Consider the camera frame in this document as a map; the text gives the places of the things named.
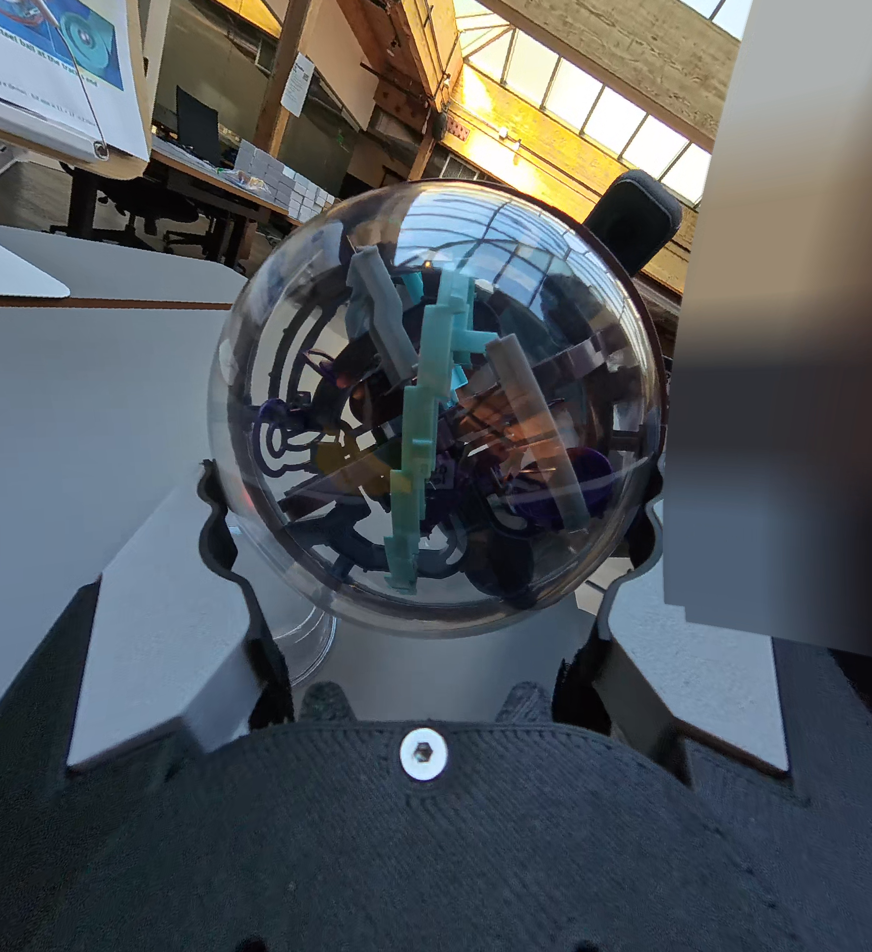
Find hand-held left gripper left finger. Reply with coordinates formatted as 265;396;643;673
66;460;297;771

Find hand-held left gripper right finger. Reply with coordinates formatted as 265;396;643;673
552;455;790;778

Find clear plastic ball stand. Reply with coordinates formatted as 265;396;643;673
228;521;338;689

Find clear plastic maze ball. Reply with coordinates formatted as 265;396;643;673
207;178;666;639

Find stack of white boxes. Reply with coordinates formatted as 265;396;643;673
233;140;336;223

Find black office chair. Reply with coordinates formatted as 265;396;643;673
53;160;199;254

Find wooden work table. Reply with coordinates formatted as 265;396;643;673
149;137;318;269

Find black computer monitor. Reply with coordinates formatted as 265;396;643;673
175;85;221;166

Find wooden instruction board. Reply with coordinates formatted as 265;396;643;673
0;0;153;181

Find white wall notice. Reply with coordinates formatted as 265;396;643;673
281;52;316;118

